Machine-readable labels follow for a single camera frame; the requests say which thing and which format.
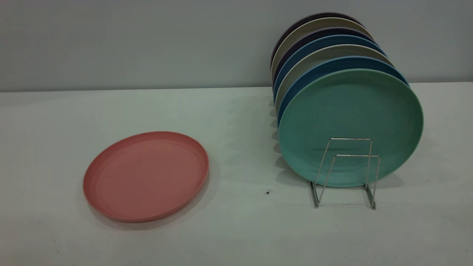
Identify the metal wire plate rack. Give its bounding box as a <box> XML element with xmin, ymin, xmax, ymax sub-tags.
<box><xmin>310</xmin><ymin>137</ymin><xmax>381</xmax><ymax>210</ymax></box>

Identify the green round plate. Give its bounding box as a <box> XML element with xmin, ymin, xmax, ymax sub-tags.
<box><xmin>278</xmin><ymin>69</ymin><xmax>424</xmax><ymax>188</ymax></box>

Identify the dark purple round plate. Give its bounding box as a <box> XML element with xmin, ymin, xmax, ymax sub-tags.
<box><xmin>272</xmin><ymin>27</ymin><xmax>375</xmax><ymax>81</ymax></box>

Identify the dark brown round plate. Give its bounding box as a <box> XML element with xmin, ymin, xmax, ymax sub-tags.
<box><xmin>270</xmin><ymin>12</ymin><xmax>361</xmax><ymax>64</ymax></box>

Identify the beige round plate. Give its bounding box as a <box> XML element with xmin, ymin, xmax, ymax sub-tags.
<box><xmin>275</xmin><ymin>44</ymin><xmax>394</xmax><ymax>112</ymax></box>
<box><xmin>271</xmin><ymin>17</ymin><xmax>367</xmax><ymax>76</ymax></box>

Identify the medium blue round plate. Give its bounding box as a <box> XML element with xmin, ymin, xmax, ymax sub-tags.
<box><xmin>273</xmin><ymin>35</ymin><xmax>385</xmax><ymax>101</ymax></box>

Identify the dark blue round plate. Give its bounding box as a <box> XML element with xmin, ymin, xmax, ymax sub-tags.
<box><xmin>276</xmin><ymin>56</ymin><xmax>410</xmax><ymax>127</ymax></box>

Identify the pink round plate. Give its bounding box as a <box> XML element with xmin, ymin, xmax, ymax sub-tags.
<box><xmin>83</xmin><ymin>131</ymin><xmax>210</xmax><ymax>223</ymax></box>

